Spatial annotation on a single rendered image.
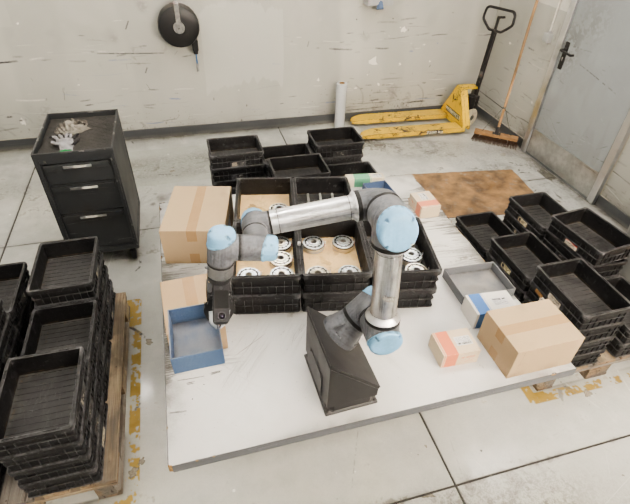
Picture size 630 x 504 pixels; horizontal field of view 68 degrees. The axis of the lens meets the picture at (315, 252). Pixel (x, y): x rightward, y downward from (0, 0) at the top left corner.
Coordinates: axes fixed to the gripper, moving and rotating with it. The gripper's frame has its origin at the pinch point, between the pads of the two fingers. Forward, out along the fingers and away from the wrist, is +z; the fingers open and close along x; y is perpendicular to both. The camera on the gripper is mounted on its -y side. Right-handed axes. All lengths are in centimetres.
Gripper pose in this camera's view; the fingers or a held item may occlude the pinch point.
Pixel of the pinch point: (218, 327)
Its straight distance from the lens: 148.5
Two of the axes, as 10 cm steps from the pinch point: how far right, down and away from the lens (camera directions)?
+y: -2.4, -6.2, 7.5
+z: -1.5, 7.8, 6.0
